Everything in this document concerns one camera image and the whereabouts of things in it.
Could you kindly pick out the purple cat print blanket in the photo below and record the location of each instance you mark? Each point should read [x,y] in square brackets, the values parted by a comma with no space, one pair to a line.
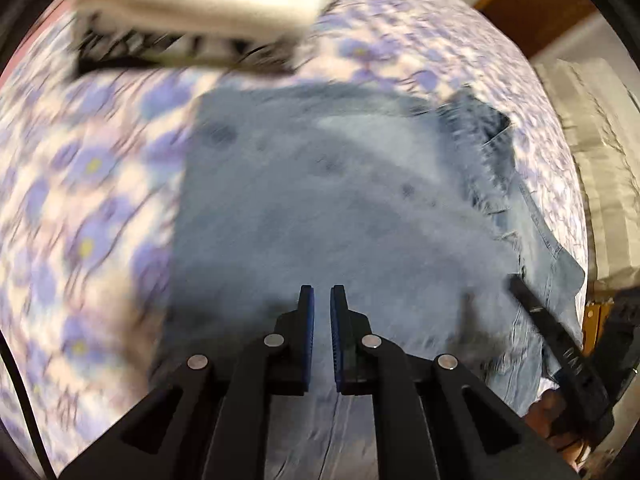
[100,185]

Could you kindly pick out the wooden framed floral wardrobe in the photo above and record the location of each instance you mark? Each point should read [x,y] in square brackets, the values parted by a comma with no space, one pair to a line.
[545,5]

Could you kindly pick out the person's right hand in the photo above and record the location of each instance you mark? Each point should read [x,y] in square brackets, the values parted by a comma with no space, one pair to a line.
[547,407]

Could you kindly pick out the black and white patterned garment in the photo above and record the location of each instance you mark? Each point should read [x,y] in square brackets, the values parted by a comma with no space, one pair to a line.
[150,55]

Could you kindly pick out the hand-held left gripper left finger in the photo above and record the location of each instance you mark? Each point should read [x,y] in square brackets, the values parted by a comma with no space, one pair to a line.
[306,340]

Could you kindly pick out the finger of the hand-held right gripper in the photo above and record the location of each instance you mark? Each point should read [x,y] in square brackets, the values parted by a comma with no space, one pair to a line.
[530,302]

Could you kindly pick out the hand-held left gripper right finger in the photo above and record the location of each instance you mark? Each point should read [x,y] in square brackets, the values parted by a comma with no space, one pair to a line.
[337,340]

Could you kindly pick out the orange wooden frame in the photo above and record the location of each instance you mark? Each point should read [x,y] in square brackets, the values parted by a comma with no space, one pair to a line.
[596,327]

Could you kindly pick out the blue denim jacket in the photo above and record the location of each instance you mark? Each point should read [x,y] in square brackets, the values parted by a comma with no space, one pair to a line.
[300,200]

